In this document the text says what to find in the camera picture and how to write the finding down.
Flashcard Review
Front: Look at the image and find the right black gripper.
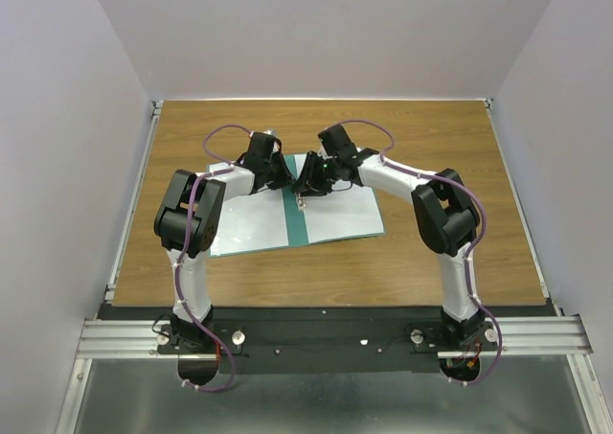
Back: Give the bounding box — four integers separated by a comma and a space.
289, 151, 339, 198

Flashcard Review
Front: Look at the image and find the metal folder clip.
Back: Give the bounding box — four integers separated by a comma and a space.
296, 194, 307, 212

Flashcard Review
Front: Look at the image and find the teal paper folder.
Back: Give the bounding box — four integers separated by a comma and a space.
206, 150, 387, 258

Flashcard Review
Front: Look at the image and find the white paper sheet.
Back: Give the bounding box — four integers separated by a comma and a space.
298, 181, 385, 244
209, 163, 288, 257

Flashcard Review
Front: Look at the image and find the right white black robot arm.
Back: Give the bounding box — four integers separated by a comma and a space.
291, 125, 485, 350

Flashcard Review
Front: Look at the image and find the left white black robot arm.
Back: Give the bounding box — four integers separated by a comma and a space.
153, 131, 294, 353

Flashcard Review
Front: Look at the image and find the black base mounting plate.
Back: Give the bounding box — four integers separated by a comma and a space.
95, 305, 559, 379

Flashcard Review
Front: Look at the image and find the metal sheet front panel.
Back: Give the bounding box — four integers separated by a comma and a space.
57, 356, 612, 433

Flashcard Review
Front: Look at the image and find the left table edge rail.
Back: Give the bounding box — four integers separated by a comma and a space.
102, 100, 164, 304

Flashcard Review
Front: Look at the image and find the table edge rail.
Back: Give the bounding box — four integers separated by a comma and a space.
483, 98, 564, 316
102, 100, 164, 304

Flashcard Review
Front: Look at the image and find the right table edge rail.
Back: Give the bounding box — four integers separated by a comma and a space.
483, 98, 564, 316

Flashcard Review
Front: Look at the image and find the aluminium extrusion rail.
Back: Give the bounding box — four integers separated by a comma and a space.
76, 316, 593, 359

